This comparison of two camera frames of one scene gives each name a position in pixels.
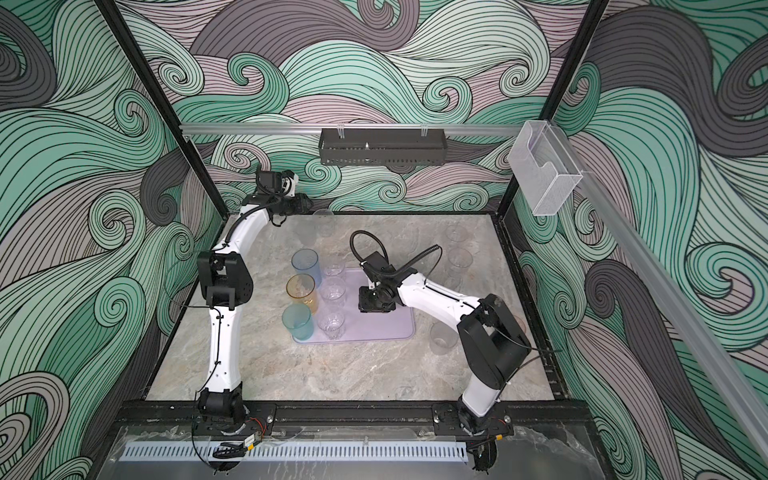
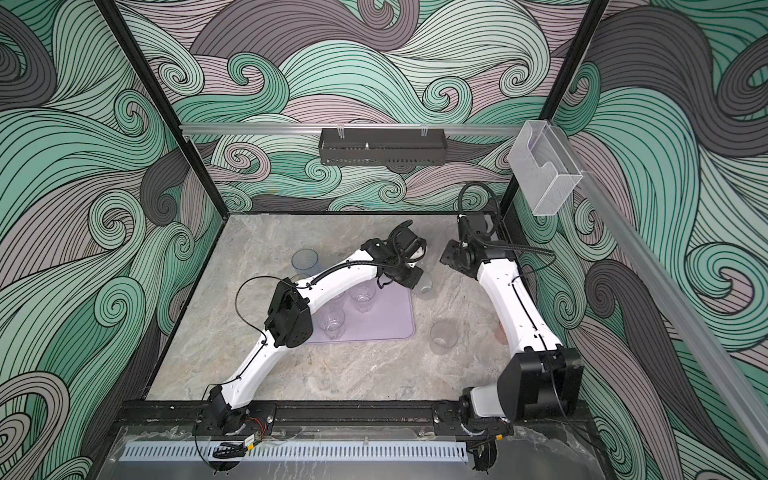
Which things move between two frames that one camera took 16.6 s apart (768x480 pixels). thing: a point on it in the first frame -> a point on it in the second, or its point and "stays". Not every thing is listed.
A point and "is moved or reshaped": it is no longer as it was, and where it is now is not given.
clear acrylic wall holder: x=544 y=167 stays
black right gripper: x=364 y=304 -> x=450 y=255
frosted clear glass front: x=443 y=339 stays
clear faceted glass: x=332 y=291 is moved or reshaped
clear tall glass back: x=331 y=321 stays
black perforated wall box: x=382 y=147 stays
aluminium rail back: x=386 y=127 stays
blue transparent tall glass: x=306 y=261 stays
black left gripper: x=301 y=201 -> x=411 y=281
